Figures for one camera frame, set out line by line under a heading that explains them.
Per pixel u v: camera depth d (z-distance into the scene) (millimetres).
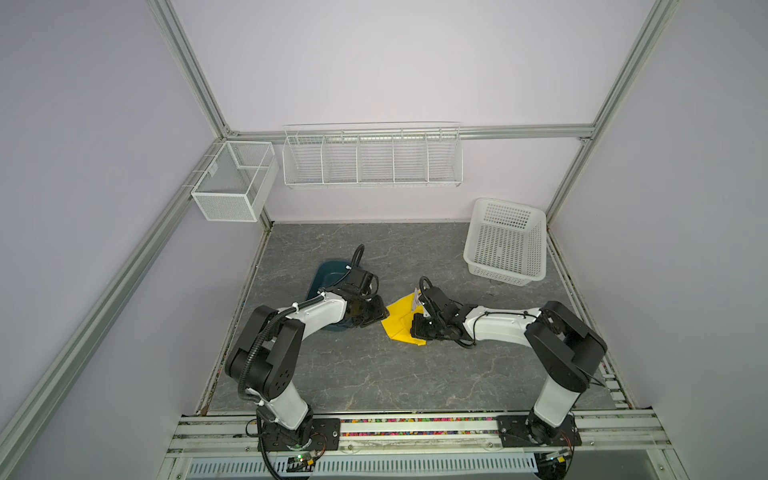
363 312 783
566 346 480
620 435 740
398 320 922
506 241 1154
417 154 1046
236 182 1013
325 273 1008
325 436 734
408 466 1577
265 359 462
